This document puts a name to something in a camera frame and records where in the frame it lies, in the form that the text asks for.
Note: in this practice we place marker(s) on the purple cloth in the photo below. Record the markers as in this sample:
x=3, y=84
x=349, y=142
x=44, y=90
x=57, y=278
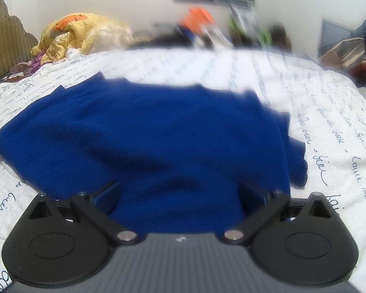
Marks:
x=27, y=65

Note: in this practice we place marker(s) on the white script-print bed sheet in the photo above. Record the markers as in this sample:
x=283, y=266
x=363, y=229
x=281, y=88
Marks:
x=323, y=128

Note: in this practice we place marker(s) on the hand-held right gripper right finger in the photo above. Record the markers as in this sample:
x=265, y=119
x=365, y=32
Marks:
x=253, y=201

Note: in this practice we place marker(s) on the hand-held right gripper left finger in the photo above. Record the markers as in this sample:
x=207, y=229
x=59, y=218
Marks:
x=106, y=201

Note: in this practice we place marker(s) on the dark brown object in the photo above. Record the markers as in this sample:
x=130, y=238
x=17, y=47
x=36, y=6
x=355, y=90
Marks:
x=279, y=36

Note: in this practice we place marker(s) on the orange cloth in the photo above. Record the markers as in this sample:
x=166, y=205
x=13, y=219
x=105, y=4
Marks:
x=196, y=18

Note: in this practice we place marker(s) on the beige upholstered headboard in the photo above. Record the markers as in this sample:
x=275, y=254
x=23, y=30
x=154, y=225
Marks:
x=6, y=42

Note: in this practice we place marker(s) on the dark clothes pile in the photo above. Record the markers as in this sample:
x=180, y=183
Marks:
x=164, y=36

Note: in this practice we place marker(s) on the blue beaded sweater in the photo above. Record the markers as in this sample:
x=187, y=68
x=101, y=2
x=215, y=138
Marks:
x=155, y=143

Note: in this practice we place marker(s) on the yellow cartoon quilt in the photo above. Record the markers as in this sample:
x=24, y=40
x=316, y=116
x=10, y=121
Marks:
x=79, y=33

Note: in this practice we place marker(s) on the green patterned bag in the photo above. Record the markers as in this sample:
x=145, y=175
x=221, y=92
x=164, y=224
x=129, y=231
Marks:
x=241, y=18

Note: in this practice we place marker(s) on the grey framed panel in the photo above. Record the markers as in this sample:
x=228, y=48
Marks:
x=332, y=33

